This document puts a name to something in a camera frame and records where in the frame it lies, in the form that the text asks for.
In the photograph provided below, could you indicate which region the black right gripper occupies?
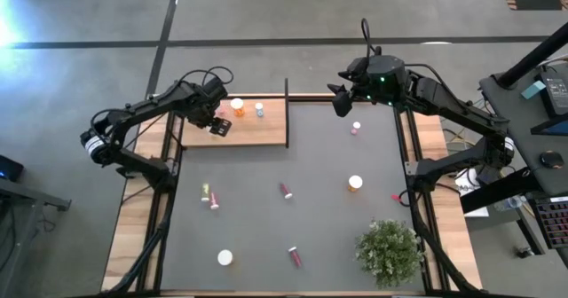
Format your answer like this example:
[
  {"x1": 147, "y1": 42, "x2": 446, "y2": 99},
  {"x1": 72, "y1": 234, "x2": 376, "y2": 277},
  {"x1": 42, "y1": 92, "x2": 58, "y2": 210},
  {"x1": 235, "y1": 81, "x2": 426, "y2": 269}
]
[{"x1": 327, "y1": 58, "x2": 379, "y2": 119}]

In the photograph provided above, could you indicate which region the small teal box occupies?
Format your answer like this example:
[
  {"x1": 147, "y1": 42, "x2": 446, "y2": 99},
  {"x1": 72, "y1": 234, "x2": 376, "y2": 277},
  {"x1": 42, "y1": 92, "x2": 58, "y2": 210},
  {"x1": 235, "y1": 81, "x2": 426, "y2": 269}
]
[{"x1": 520, "y1": 80, "x2": 547, "y2": 101}]

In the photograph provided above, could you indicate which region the white paper sheet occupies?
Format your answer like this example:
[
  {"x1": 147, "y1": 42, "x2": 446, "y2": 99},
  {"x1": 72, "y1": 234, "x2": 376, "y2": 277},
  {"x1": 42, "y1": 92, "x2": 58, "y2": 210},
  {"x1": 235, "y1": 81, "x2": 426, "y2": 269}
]
[{"x1": 454, "y1": 169, "x2": 490, "y2": 218}]

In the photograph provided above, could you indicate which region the black desk leg foot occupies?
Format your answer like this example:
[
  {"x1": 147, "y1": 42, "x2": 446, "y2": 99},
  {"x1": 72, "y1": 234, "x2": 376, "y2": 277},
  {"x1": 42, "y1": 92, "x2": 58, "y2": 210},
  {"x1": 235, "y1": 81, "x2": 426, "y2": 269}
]
[{"x1": 459, "y1": 167, "x2": 547, "y2": 257}]

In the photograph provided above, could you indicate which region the grey side desk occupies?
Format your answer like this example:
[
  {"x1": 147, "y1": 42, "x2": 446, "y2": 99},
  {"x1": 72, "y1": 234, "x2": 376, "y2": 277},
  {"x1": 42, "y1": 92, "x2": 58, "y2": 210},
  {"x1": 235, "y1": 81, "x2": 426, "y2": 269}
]
[{"x1": 0, "y1": 176, "x2": 73, "y2": 298}]

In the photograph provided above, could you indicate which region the black power adapter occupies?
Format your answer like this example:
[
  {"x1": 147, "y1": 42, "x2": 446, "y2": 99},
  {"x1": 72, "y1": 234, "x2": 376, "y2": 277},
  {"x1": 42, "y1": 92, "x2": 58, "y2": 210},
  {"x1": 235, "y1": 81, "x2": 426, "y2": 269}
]
[{"x1": 539, "y1": 71, "x2": 568, "y2": 117}]

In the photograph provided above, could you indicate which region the black computer tower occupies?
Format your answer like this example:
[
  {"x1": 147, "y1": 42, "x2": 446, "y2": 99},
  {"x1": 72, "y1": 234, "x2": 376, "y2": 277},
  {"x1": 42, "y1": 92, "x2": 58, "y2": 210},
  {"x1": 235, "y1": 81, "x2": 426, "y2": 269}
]
[{"x1": 0, "y1": 154, "x2": 26, "y2": 184}]

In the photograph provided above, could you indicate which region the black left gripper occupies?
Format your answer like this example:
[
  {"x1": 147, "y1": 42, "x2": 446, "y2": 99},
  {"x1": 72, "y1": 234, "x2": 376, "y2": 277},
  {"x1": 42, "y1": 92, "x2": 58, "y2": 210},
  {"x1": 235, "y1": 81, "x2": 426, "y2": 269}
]
[{"x1": 187, "y1": 98, "x2": 233, "y2": 138}]

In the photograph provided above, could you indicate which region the dark grey desk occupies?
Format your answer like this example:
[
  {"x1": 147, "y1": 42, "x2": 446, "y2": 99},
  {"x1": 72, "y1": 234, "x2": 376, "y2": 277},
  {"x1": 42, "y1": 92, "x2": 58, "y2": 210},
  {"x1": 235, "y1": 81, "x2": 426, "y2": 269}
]
[{"x1": 478, "y1": 62, "x2": 568, "y2": 197}]

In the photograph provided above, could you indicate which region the potted green plant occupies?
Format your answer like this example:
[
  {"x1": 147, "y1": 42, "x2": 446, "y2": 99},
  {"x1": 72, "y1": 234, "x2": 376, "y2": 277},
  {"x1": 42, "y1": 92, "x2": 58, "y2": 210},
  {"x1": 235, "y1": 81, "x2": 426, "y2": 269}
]
[{"x1": 354, "y1": 218, "x2": 425, "y2": 289}]

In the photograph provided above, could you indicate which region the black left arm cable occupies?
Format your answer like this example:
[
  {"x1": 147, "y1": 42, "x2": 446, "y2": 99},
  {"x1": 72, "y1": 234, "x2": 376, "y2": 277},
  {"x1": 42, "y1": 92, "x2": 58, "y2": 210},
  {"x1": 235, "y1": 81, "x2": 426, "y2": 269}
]
[{"x1": 177, "y1": 66, "x2": 235, "y2": 89}]

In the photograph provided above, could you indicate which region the backlit keyboard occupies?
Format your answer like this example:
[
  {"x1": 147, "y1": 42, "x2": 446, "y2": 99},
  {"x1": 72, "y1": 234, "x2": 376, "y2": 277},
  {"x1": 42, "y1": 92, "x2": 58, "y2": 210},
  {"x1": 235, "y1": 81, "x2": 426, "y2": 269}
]
[{"x1": 530, "y1": 195, "x2": 568, "y2": 250}]

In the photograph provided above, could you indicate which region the black power supply box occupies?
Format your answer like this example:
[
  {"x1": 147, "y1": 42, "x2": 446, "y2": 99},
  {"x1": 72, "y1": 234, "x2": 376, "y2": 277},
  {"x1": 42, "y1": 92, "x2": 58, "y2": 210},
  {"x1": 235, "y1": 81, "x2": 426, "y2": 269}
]
[{"x1": 477, "y1": 162, "x2": 505, "y2": 186}]

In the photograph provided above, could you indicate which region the black computer mouse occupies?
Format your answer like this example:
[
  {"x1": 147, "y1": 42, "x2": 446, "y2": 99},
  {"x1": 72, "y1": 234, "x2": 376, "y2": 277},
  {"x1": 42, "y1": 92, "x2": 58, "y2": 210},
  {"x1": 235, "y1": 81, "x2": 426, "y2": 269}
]
[{"x1": 540, "y1": 150, "x2": 564, "y2": 169}]

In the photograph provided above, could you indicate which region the grey table mat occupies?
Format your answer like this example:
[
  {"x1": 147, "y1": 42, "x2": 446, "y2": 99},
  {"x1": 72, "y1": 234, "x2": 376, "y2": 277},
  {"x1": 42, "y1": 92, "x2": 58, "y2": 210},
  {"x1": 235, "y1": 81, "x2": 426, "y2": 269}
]
[{"x1": 159, "y1": 100, "x2": 427, "y2": 293}]

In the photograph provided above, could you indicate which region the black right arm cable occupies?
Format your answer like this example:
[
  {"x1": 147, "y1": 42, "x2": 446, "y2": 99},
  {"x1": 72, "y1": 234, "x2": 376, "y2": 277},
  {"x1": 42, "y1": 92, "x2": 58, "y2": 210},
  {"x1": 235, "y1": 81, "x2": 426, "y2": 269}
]
[{"x1": 359, "y1": 17, "x2": 383, "y2": 59}]

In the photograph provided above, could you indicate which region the black aluminium table frame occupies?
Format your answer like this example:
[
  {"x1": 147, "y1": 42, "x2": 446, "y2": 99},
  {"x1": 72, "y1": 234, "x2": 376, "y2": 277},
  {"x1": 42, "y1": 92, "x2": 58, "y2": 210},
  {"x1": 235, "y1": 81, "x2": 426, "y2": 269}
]
[{"x1": 101, "y1": 91, "x2": 485, "y2": 298}]

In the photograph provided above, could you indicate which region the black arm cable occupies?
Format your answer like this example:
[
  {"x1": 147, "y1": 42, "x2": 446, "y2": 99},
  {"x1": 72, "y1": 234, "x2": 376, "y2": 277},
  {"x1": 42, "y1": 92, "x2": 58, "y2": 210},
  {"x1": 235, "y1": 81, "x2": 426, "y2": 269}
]
[
  {"x1": 177, "y1": 66, "x2": 235, "y2": 89},
  {"x1": 359, "y1": 17, "x2": 383, "y2": 59}
]

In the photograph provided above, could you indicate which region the clear plastic water bottle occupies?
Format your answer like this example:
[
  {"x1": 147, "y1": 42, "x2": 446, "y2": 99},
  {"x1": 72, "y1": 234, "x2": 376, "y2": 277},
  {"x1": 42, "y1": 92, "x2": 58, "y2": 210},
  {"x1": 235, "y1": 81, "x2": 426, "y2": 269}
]
[{"x1": 493, "y1": 195, "x2": 525, "y2": 213}]

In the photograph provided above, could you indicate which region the black vertical pole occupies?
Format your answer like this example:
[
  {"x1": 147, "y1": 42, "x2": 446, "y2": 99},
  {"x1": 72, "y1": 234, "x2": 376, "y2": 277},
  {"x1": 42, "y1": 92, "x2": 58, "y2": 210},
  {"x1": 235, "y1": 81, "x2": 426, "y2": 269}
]
[{"x1": 496, "y1": 22, "x2": 568, "y2": 89}]

